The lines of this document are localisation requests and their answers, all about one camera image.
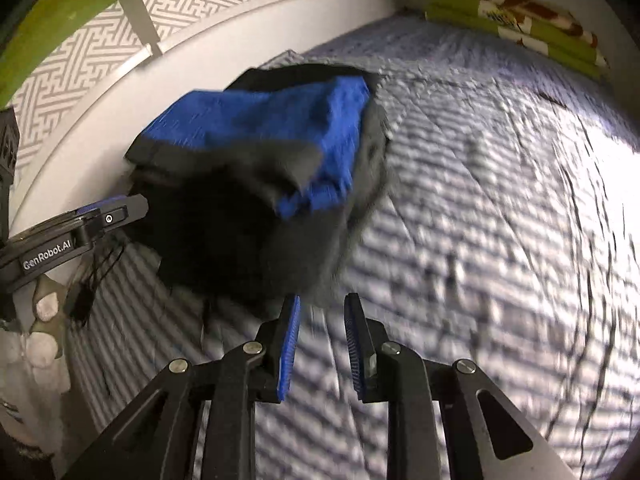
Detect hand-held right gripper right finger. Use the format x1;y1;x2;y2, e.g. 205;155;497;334
344;292;576;480

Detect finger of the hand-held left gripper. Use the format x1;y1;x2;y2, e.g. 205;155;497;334
75;194;150;233

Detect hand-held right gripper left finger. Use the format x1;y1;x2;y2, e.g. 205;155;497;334
65;294;302;480

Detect pile of dark clothes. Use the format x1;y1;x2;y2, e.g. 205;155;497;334
125;62;396;321

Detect blue pinstriped garment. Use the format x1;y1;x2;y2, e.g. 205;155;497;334
125;76;373;221

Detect person's left forearm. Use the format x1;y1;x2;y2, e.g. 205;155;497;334
0;390;68;480

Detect person's left hand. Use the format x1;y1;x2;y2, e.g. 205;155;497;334
0;275;71;396

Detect striped quilted blanket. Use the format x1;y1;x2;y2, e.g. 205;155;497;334
65;12;640;480

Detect green patterned folded blanket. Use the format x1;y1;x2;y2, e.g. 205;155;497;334
425;0;611;81

